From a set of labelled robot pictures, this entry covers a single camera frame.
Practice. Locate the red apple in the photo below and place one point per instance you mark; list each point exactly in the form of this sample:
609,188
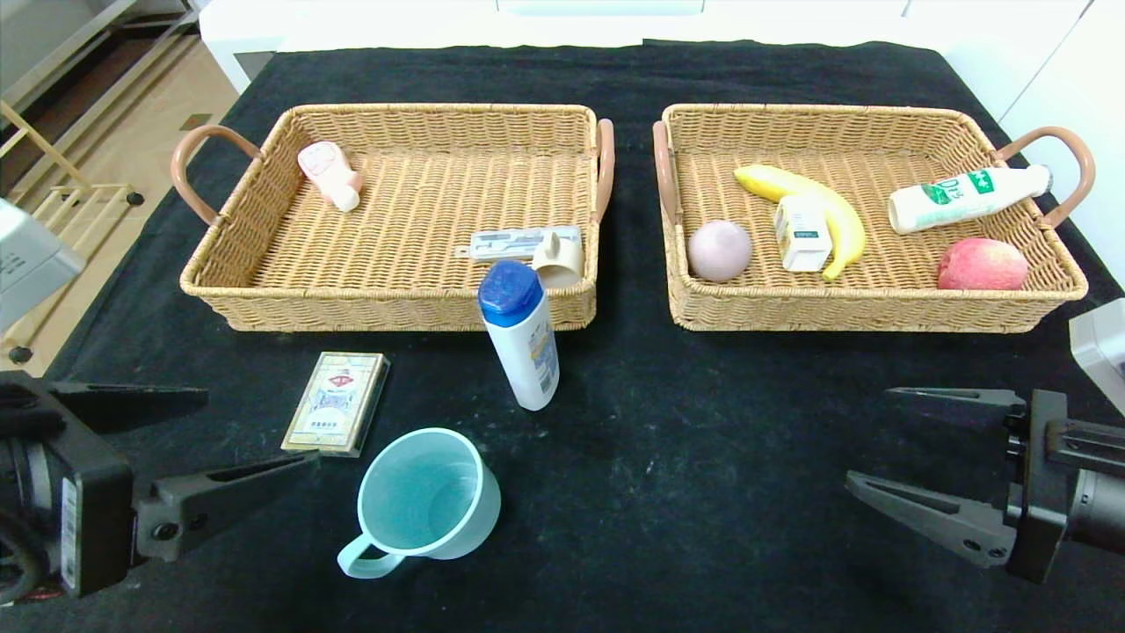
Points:
982,265

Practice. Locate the wooden slatted rack on wheels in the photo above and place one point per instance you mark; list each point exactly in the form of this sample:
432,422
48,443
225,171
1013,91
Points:
79,202

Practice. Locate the pale pink egg-shaped ball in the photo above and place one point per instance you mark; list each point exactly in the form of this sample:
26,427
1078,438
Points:
719,251

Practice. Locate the left wrist grey camera box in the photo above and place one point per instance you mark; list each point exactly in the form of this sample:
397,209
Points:
31,264

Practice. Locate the small beige cup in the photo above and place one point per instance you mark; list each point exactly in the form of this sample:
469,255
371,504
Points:
561,264

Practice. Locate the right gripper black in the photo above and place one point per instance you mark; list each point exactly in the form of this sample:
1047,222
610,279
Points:
1042,485

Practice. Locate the playing card box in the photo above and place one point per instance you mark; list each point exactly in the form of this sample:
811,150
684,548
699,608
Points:
336,404

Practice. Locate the small pink bottle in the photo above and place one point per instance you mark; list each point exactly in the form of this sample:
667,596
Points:
323,169

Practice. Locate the yellow banana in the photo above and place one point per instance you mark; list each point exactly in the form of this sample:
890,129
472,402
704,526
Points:
844,224

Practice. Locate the white table behind cloth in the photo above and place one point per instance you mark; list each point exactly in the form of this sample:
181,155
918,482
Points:
527,26

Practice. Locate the grey metal shelf frame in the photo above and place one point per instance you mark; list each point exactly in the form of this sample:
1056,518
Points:
79,53

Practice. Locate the grey flat blister pack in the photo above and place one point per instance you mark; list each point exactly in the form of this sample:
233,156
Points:
501,243

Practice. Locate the white juice carton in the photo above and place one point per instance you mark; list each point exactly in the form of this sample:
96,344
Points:
802,237

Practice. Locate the teal plastic mug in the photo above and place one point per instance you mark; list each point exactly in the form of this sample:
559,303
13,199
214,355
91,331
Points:
422,501

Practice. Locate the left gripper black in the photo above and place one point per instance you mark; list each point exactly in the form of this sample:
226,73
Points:
88,514

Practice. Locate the white milk bottle green label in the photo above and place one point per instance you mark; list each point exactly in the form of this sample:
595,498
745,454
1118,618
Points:
958,198

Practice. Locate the right wrist grey camera box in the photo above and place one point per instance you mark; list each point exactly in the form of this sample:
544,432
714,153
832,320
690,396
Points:
1103,352

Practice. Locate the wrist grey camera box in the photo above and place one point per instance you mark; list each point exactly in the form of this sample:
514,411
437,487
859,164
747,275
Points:
1103,352
31,264

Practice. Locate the white bottle with blue cap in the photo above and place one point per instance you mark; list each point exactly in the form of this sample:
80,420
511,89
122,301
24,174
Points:
526,352

